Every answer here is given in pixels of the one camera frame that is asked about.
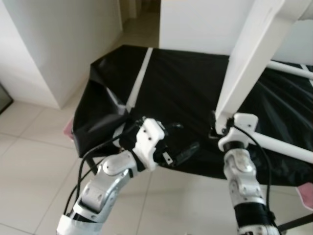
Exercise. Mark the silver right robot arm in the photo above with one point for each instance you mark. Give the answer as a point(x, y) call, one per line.
point(242, 181)

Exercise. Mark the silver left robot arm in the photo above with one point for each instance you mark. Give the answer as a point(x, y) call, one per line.
point(102, 186)

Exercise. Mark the black cloth cover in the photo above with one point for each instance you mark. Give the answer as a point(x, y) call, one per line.
point(186, 88)

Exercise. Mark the black stand bar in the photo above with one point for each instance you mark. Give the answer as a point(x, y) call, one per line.
point(92, 165)
point(296, 223)

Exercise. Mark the pink object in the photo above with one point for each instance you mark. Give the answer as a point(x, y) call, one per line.
point(67, 129)
point(305, 193)

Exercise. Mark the dark glass panel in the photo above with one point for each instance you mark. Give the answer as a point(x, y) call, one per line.
point(4, 98)

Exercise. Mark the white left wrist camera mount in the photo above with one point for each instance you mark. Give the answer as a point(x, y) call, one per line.
point(149, 139)

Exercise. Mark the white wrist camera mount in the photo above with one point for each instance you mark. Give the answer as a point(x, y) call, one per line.
point(239, 129)
point(149, 139)

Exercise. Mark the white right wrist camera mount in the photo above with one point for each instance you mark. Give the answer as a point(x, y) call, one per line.
point(239, 129)

